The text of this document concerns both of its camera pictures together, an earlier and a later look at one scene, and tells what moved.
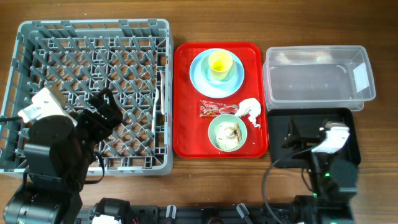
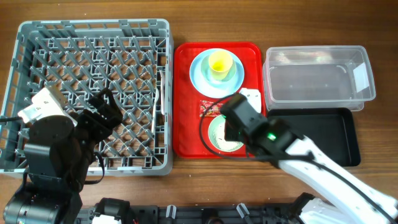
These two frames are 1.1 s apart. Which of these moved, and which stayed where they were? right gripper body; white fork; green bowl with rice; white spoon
Moved: right gripper body
Stayed: white fork; white spoon; green bowl with rice
